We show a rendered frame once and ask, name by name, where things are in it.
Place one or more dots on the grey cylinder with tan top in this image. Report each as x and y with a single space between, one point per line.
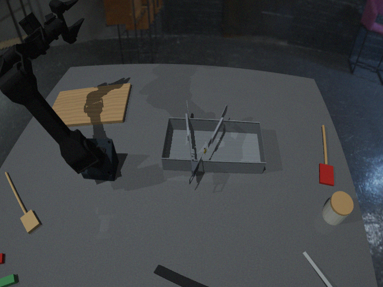
337 208

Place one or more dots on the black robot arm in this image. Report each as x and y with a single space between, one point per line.
19 84

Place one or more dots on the red spatula with wooden handle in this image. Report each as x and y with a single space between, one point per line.
326 173

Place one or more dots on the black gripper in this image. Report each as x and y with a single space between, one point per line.
59 26

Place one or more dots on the light brown wooden board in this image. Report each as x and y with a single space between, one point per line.
93 106

